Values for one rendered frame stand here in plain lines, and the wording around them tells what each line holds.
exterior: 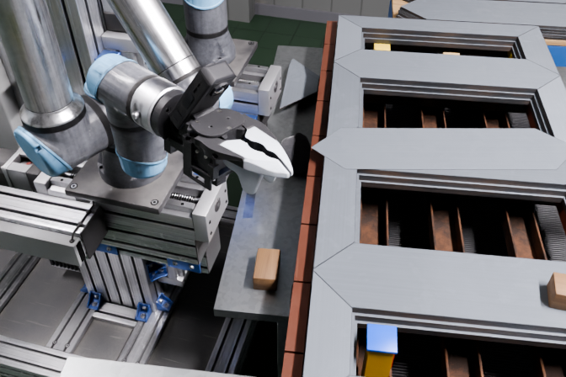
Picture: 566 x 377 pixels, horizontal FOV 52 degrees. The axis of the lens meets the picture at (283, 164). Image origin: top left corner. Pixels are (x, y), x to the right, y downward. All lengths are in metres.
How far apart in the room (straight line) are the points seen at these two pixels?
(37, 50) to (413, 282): 0.89
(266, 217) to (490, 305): 0.68
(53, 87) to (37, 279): 1.31
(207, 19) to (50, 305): 1.17
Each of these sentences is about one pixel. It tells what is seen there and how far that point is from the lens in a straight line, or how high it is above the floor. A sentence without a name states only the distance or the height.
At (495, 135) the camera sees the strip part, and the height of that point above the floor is 0.87.
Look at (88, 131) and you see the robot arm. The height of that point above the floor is 1.23.
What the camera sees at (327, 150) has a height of 0.87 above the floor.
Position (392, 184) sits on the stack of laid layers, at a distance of 1.59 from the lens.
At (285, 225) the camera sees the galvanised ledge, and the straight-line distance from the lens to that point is 1.67.
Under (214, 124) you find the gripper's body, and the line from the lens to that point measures 0.73.
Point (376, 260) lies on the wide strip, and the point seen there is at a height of 0.87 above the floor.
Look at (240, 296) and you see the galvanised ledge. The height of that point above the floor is 0.68.
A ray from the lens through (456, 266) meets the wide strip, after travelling 1.39.
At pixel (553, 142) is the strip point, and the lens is 1.81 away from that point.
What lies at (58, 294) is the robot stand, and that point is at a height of 0.21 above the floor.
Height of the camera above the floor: 1.91
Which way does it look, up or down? 42 degrees down
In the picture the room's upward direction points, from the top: straight up
